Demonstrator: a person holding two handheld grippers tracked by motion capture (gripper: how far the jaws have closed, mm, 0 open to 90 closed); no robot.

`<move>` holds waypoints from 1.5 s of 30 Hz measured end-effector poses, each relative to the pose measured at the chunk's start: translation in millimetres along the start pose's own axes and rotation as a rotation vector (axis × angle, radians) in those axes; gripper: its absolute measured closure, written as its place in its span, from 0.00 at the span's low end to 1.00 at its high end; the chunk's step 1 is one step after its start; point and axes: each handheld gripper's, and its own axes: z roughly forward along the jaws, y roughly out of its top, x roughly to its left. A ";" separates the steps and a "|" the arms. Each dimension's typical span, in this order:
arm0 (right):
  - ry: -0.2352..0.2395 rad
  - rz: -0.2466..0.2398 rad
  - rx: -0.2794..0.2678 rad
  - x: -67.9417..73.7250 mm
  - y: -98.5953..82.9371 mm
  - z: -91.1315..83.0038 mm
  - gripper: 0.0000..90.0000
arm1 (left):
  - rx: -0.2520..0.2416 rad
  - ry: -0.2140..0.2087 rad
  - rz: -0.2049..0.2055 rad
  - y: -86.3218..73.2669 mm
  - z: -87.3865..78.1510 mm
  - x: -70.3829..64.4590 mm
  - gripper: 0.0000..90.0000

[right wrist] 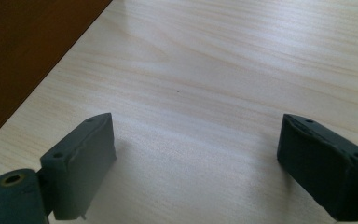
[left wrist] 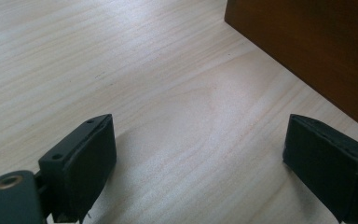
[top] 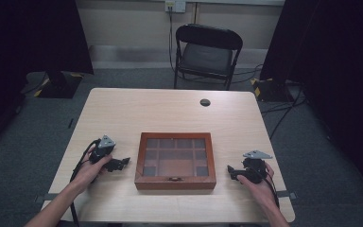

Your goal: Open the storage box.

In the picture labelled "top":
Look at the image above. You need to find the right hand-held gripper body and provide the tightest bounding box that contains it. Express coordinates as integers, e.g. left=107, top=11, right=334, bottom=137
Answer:
left=241, top=149, right=274, bottom=185

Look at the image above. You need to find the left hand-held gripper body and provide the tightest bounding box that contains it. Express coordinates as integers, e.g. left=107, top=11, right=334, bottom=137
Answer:
left=89, top=134, right=117, bottom=166

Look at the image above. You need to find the wooden box with glass lid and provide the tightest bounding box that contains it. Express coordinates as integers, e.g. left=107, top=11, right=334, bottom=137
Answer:
left=133, top=131, right=217, bottom=191

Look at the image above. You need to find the person's right hand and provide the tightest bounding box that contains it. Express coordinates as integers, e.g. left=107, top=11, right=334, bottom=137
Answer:
left=236, top=162, right=278, bottom=206

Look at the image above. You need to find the person's left hand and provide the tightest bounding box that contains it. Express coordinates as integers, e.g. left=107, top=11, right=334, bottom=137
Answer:
left=71, top=147, right=113, bottom=191

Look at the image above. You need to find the black stand base striped tape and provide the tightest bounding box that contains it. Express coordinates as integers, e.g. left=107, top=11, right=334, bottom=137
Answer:
left=250, top=77, right=293, bottom=103
left=32, top=70, right=85, bottom=99

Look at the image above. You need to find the black folding chair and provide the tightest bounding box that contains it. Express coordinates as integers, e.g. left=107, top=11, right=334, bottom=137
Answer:
left=173, top=23, right=245, bottom=92

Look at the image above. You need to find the black curtain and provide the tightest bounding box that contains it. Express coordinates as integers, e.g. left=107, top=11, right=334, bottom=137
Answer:
left=259, top=0, right=363, bottom=202

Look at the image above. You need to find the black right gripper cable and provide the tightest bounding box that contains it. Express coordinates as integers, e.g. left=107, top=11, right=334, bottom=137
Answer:
left=263, top=169, right=281, bottom=210

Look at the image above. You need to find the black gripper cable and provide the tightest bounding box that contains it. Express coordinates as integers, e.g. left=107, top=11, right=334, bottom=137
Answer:
left=69, top=138, right=102, bottom=227
left=263, top=169, right=281, bottom=210

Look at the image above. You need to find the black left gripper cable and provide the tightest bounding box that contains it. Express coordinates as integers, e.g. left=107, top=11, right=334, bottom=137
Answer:
left=69, top=138, right=102, bottom=227

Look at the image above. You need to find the black table strap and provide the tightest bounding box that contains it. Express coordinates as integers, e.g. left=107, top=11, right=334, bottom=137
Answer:
left=276, top=190, right=298, bottom=201

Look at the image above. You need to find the black floor cable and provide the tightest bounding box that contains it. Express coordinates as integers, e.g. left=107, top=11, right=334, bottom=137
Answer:
left=182, top=63, right=265, bottom=85
left=268, top=84, right=306, bottom=140

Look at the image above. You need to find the black wall socket cable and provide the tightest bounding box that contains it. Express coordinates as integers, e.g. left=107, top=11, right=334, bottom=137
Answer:
left=167, top=5, right=183, bottom=74

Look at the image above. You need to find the white wall socket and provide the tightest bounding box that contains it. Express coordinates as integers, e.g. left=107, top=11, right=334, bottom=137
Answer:
left=164, top=0, right=187, bottom=14

